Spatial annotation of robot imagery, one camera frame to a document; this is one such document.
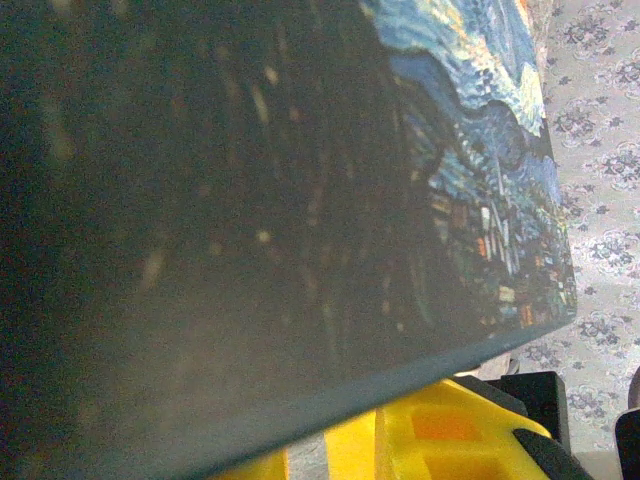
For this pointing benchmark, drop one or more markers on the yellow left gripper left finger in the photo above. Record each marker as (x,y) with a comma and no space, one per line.
(257,465)

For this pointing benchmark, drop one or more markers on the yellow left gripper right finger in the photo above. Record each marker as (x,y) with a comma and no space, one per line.
(400,440)

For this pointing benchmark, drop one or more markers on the black block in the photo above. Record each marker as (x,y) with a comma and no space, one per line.
(537,400)

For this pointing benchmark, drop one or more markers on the dark rounded object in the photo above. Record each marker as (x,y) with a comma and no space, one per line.
(629,440)

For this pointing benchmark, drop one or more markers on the dark box with painting print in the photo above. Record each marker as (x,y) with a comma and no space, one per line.
(225,225)

